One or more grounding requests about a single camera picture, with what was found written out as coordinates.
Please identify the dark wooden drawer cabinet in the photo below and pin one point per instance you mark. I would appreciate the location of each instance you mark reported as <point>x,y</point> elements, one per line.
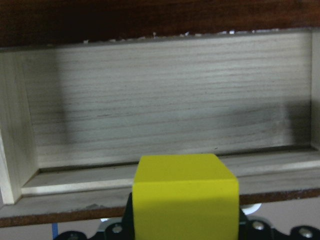
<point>41,22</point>

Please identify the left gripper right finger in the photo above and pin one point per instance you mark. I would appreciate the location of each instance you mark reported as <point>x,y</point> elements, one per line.
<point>253,229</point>

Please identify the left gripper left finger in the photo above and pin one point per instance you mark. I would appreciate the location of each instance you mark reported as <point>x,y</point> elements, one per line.
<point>121,228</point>

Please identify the yellow cube block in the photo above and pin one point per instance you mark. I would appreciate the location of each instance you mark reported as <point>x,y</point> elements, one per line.
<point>185,197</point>

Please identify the light wood drawer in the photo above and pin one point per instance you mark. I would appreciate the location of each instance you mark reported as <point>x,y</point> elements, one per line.
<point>75,119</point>

